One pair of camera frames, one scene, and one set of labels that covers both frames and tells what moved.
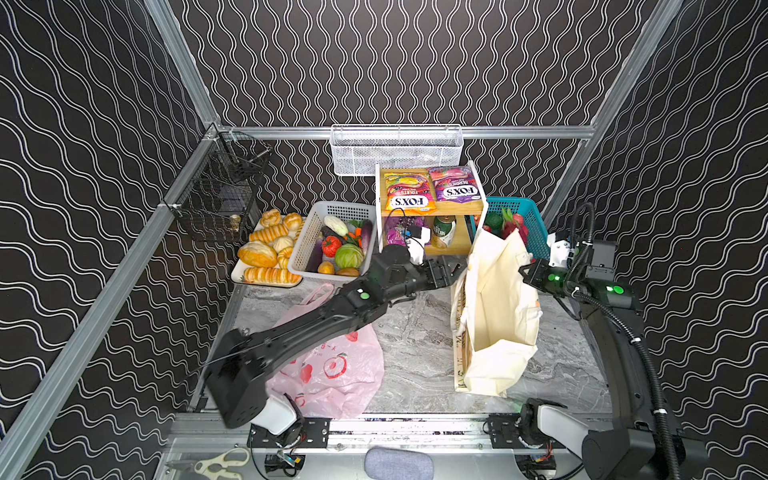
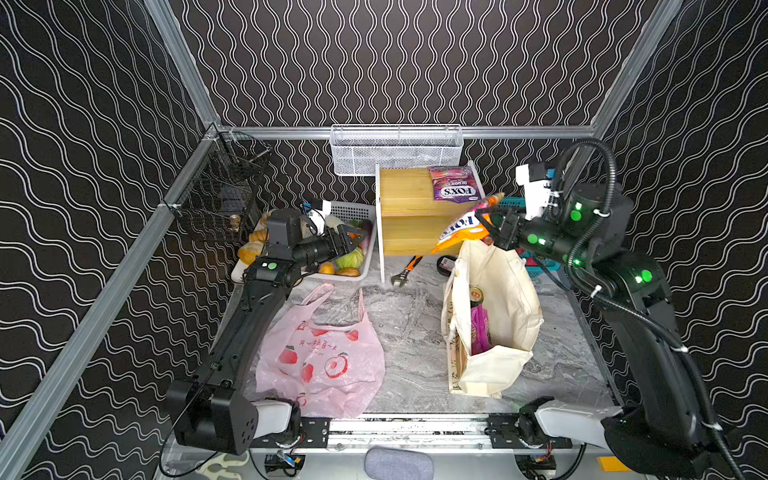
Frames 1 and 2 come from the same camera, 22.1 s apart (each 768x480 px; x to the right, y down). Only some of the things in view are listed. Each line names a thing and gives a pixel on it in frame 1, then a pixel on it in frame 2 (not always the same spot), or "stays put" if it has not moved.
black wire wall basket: x=219 y=192 stays put
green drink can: x=443 y=231 to x=476 y=296
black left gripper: x=437 y=271 to x=346 y=242
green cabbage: x=349 y=256 stays put
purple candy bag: x=396 y=227 to x=480 y=335
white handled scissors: x=203 y=465 stays put
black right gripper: x=534 y=273 to x=509 y=228
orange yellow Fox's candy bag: x=411 y=193 to x=466 y=227
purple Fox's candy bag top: x=455 y=183 stays put
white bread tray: x=238 y=275 stays put
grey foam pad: x=390 y=463 stays put
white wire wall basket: x=356 y=149 stays put
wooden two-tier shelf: x=451 y=225 stays put
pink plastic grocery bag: x=339 y=377 stays put
